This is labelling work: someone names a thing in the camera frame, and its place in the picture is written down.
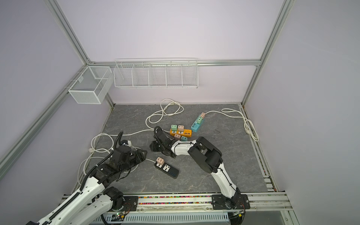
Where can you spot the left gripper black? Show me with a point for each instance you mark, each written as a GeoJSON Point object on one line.
{"type": "Point", "coordinates": [139, 156]}

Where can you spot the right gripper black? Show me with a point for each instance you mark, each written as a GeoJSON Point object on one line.
{"type": "Point", "coordinates": [153, 148]}

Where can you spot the black power strip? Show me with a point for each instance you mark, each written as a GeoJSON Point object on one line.
{"type": "Point", "coordinates": [167, 169]}

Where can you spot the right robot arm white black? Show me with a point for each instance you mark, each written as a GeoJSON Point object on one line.
{"type": "Point", "coordinates": [209, 158]}

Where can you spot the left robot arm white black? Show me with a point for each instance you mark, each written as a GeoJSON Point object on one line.
{"type": "Point", "coordinates": [96, 196]}

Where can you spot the teal plug on purple strip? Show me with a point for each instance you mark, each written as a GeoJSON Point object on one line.
{"type": "Point", "coordinates": [184, 139]}

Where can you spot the orange power strip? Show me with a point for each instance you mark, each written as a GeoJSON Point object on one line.
{"type": "Point", "coordinates": [185, 133]}

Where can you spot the teal power strip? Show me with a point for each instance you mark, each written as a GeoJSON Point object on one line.
{"type": "Point", "coordinates": [195, 127]}

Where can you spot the white mesh box basket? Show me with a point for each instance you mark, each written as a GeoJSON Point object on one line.
{"type": "Point", "coordinates": [92, 86]}

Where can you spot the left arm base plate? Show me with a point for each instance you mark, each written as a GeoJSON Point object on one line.
{"type": "Point", "coordinates": [125, 203]}

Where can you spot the aluminium front rail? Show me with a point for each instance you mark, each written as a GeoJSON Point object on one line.
{"type": "Point", "coordinates": [175, 209]}

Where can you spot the white wire rack basket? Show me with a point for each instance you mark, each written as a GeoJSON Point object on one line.
{"type": "Point", "coordinates": [156, 73]}

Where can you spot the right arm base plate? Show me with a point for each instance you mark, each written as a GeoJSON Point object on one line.
{"type": "Point", "coordinates": [237, 202]}

